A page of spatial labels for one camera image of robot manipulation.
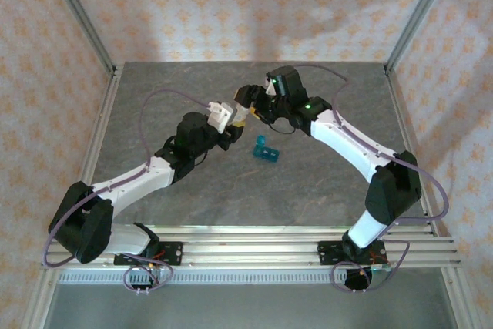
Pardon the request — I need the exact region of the white pill bottle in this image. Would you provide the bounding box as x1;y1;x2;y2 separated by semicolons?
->
233;103;252;124

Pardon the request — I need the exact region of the teal weekly pill organizer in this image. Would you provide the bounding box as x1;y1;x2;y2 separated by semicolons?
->
252;134;281;163

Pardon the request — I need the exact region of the patterned backdrop cloth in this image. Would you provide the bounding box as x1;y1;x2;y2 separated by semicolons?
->
0;0;493;329

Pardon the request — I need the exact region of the grey metal panel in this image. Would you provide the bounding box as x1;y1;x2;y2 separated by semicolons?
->
40;282;461;329

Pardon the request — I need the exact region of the small silver controller board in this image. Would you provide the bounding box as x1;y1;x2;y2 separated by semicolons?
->
367;263;393;287

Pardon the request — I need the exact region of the thin black cable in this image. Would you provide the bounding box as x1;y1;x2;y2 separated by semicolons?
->
267;115;300;136
190;147;212;168

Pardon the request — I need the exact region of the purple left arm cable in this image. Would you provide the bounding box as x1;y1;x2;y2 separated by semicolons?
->
41;89;212;296

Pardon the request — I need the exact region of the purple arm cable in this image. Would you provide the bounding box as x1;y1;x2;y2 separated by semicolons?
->
41;89;212;296
292;65;451;294

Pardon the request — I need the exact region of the aluminium side rail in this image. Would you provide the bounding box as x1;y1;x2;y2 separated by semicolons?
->
61;65;125;237
384;65;440;237

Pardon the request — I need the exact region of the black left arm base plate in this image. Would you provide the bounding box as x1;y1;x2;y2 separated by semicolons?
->
114;242;183;267

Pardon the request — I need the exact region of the aluminium mounting rail beam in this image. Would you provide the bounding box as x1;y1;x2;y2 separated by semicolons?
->
40;224;463;270

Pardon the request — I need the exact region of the aluminium frame post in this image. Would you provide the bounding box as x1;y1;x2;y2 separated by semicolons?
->
41;0;117;76
384;0;459;76

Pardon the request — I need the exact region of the slotted grey cable duct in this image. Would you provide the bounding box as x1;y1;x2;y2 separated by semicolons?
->
57;270;347;286

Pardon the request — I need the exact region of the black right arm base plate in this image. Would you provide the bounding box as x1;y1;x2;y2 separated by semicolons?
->
317;240;387;267

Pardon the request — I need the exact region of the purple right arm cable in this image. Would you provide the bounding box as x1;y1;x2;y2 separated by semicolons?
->
292;65;451;294

